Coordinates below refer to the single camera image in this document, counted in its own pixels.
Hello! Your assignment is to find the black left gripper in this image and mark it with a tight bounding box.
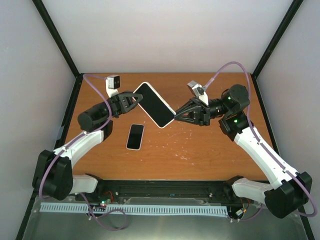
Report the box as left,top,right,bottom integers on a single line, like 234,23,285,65
94,91,146,119

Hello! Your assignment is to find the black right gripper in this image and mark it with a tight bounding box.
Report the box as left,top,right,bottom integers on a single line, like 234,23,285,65
171,97,229,126

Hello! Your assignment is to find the small black phone white case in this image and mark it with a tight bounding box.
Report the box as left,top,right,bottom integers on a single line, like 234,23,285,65
126,124,145,151

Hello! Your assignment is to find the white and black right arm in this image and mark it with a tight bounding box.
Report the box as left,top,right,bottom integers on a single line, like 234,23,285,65
174,81,312,219

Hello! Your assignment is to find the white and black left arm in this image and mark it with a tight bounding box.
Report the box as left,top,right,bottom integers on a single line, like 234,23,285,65
32,91,143,202

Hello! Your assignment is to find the grey metal front plate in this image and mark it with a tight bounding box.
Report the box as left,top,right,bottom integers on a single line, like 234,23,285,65
19,200,309,240

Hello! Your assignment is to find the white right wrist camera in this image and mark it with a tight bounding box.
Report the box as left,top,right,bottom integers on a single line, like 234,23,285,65
187,80,209,106

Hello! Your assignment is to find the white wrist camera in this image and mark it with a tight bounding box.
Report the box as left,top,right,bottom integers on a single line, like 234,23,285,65
187,80,209,106
105,74,121,98

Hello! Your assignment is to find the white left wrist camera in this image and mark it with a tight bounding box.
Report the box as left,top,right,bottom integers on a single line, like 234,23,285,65
105,74,121,98

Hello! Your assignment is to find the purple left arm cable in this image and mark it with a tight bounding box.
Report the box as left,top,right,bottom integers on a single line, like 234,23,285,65
38,73,129,231

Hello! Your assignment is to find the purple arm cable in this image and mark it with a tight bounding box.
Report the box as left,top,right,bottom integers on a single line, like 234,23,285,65
204,61,317,223
38,73,129,231

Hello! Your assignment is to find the black aluminium frame rail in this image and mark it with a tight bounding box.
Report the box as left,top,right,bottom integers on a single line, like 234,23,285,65
85,180,242,205

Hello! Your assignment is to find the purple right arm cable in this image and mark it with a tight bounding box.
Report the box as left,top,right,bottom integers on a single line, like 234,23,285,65
204,61,317,223

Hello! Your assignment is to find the light blue slotted cable duct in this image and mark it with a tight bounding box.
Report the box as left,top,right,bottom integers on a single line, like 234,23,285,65
39,202,228,218

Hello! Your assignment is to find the black left corner post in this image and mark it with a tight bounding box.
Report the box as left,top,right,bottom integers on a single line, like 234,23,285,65
32,0,81,78

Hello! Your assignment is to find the black corner post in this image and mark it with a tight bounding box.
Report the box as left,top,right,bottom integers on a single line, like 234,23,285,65
251,0,304,80
32,0,81,78

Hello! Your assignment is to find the black right corner post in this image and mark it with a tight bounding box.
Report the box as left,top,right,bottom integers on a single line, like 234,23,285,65
251,0,304,80

